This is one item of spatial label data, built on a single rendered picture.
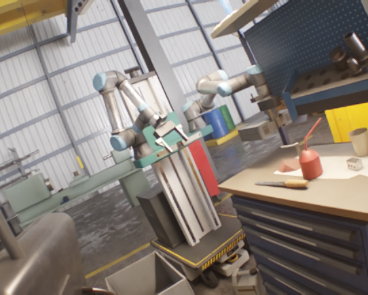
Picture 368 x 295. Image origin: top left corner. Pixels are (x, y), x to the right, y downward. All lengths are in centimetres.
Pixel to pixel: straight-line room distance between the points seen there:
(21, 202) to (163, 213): 371
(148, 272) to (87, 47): 894
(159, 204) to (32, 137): 745
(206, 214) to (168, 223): 34
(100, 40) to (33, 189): 658
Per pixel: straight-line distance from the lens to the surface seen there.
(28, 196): 543
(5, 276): 35
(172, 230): 233
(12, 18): 856
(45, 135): 927
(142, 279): 198
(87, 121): 927
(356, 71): 102
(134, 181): 547
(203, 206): 230
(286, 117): 141
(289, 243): 114
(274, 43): 143
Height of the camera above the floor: 137
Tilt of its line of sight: 4 degrees down
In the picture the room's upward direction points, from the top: 24 degrees counter-clockwise
